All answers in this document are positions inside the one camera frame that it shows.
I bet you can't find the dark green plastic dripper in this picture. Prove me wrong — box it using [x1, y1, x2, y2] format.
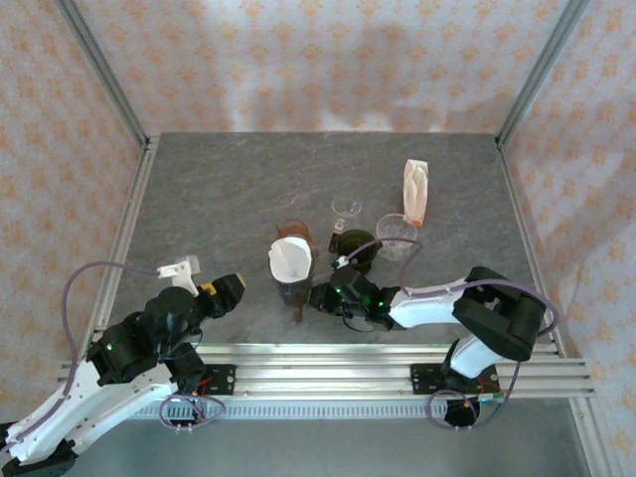
[339, 228, 385, 273]

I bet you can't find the orange glass server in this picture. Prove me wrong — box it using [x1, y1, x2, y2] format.
[275, 218, 322, 257]

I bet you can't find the aluminium frame post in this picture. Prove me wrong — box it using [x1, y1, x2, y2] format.
[53, 0, 154, 150]
[495, 0, 595, 149]

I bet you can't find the aluminium frame rail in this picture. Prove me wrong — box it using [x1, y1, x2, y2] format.
[90, 134, 161, 344]
[495, 141, 567, 357]
[565, 397, 620, 477]

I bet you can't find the wide aluminium base beam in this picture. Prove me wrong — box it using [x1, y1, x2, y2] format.
[58, 341, 597, 400]

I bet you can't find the clear glass server wood handle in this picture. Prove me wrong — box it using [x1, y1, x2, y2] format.
[327, 193, 365, 253]

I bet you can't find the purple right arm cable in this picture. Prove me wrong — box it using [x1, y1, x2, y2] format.
[342, 239, 561, 432]

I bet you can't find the white paper coffee filter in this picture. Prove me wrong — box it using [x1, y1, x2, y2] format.
[267, 236, 315, 282]

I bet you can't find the orange coffee filter box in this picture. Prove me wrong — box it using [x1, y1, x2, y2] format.
[400, 158, 431, 229]

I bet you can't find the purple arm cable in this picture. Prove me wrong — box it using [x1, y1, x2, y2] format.
[342, 239, 561, 432]
[0, 260, 228, 434]

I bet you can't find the white slotted cable duct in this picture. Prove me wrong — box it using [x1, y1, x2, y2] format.
[126, 402, 451, 419]

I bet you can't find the smoky grey plastic dripper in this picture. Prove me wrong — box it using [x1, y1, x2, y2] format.
[266, 236, 319, 294]

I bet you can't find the dark server with brown handle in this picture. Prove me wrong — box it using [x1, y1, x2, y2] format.
[280, 290, 313, 325]

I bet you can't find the thin black wire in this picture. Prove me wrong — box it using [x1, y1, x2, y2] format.
[342, 312, 382, 335]

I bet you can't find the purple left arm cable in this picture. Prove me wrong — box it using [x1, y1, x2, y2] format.
[0, 260, 228, 434]

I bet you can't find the clear plastic dripper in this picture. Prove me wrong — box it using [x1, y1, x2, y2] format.
[376, 213, 418, 262]

